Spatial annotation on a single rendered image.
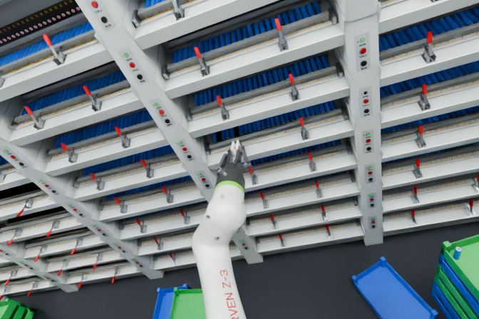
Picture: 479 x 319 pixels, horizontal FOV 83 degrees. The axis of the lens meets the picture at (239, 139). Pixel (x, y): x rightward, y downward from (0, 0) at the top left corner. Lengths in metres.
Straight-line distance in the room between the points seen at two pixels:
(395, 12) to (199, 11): 0.57
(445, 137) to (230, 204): 0.94
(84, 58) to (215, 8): 0.45
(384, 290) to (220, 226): 1.14
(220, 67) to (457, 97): 0.85
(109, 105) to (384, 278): 1.53
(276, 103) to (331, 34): 0.29
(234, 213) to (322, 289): 1.07
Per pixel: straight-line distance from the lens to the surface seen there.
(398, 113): 1.16
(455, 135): 1.37
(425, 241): 1.85
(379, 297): 1.69
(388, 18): 0.95
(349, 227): 1.70
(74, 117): 1.19
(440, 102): 1.22
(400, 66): 1.06
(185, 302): 1.85
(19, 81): 1.19
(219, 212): 0.72
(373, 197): 1.44
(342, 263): 1.76
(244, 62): 0.91
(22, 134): 1.37
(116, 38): 0.95
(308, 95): 0.99
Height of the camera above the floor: 1.59
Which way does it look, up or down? 36 degrees down
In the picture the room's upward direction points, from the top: 24 degrees counter-clockwise
